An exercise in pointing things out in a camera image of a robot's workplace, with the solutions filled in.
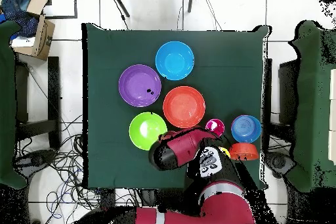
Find large orange bowl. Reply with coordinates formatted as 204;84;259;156
162;85;206;129

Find green bowl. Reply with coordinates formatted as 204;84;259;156
129;111;168;151

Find purple bowl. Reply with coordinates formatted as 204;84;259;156
117;64;162;108

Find pink cup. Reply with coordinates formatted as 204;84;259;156
204;118;226;138

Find small blue bowl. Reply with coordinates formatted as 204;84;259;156
230;114;263;144

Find small orange bowl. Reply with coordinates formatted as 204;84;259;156
228;142;260;162

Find large blue bowl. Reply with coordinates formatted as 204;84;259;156
154;40;196;81

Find yellow cup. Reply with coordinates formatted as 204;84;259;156
219;146;231;159

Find dark green tablecloth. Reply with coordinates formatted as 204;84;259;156
81;22;272;191

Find black power strip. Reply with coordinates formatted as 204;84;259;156
100;188;117;209

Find dark grey stand base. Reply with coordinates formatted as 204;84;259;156
264;151;297;179
14;149;57;180

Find cardboard box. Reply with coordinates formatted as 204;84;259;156
10;0;56;62

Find green covered side table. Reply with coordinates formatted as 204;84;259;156
285;20;336;193
0;20;27;189

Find white packet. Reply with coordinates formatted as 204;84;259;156
10;35;36;49

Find blue cloth bundle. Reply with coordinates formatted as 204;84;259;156
0;0;51;38

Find tangle of cables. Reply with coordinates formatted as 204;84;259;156
15;113;142;224

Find black chair frame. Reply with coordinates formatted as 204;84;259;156
262;58;299;151
14;56;61;151

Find white board black frame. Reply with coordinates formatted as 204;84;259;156
41;0;78;20

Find blue cable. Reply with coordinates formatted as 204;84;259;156
47;192;64;221

